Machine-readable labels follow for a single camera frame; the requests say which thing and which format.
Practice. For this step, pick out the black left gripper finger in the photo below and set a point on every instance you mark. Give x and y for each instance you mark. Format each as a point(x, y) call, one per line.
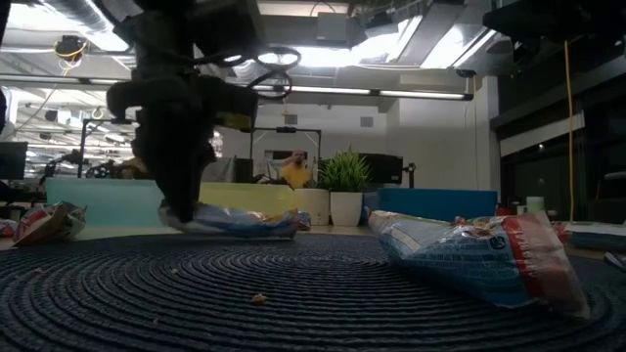
point(205, 159)
point(171, 176)

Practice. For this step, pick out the blue and orange granola bar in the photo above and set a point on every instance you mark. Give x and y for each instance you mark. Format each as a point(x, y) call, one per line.
point(235, 222)

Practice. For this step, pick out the red and white granola bar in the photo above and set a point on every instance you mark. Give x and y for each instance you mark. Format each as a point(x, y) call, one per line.
point(49, 222)

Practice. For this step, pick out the white and green granola bar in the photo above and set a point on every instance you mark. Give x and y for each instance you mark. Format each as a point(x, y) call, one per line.
point(594, 237)

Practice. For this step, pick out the background black robot arm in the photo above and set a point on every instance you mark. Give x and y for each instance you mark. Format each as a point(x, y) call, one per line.
point(73, 157)

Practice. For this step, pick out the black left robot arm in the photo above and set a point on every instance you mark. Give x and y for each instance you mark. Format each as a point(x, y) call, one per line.
point(195, 34)

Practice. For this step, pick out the small granola crumb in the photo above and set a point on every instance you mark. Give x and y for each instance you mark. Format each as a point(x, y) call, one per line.
point(259, 298)

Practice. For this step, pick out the blue red-ended granola bar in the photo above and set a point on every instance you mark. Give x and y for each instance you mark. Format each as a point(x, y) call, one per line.
point(464, 264)

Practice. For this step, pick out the grey draped cloth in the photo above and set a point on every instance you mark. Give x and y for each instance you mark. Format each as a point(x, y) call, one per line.
point(220, 170)

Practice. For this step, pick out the person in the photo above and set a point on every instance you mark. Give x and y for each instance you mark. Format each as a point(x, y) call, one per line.
point(131, 168)
point(296, 176)

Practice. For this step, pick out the yellow plastic tray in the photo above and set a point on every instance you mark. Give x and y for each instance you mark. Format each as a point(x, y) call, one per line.
point(244, 198)

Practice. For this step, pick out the teal plastic tray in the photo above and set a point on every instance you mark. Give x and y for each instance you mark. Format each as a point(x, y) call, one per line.
point(102, 203)

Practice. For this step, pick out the white pot with dark succulent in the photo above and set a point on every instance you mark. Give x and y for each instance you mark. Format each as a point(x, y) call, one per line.
point(313, 207)

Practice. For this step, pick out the round dark woven placemat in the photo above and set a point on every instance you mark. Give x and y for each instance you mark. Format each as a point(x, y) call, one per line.
point(195, 313)

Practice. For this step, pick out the white pot with green plant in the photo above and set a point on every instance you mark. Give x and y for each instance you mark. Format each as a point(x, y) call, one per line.
point(346, 207)

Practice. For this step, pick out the long LED light bar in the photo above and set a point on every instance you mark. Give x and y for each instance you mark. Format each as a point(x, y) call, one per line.
point(342, 90)

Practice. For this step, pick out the black computer monitor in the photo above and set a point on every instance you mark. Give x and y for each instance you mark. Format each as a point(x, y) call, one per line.
point(12, 160)
point(386, 168)

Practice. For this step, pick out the grey ceiling air unit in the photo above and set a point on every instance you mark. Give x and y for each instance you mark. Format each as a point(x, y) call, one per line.
point(337, 27)

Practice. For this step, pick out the small black stand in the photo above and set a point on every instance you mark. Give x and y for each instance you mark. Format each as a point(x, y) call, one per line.
point(411, 176)

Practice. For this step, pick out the blue plastic tray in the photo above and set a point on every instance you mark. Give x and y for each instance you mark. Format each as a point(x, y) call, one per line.
point(440, 204)

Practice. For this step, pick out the pale green cup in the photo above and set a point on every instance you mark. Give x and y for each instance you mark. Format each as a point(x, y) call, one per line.
point(535, 204)

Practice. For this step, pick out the black stand frame with camera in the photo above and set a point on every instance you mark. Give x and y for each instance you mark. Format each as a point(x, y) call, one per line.
point(286, 130)

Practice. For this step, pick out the grey wall vent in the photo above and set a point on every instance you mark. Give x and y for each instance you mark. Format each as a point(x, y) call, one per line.
point(291, 119)
point(367, 121)

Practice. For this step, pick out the black metal stand frame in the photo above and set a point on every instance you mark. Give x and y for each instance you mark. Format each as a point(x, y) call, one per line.
point(81, 146)

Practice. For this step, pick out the black ceiling camera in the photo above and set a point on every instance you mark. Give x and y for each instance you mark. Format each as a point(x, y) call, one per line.
point(465, 73)

